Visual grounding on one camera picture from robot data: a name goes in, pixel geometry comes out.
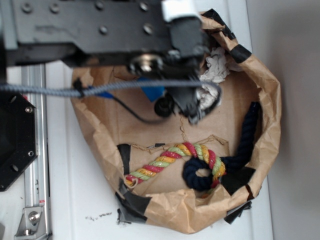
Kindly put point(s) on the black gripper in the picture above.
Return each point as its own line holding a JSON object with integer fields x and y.
{"x": 180, "y": 64}

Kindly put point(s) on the blue rectangular block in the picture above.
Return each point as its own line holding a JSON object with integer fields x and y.
{"x": 151, "y": 92}

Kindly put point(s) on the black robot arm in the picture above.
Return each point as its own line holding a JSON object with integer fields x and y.
{"x": 153, "y": 39}

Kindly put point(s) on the crumpled white paper tissue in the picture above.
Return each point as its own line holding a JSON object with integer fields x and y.
{"x": 219, "y": 66}

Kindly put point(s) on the brown paper bag bin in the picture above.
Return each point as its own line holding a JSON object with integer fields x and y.
{"x": 182, "y": 177}

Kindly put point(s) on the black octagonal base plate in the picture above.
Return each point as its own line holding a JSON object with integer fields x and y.
{"x": 17, "y": 137}

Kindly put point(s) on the aluminium extrusion rail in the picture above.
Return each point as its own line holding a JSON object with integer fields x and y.
{"x": 36, "y": 176}

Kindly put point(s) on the metal corner bracket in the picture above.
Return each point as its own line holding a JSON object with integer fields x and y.
{"x": 33, "y": 225}

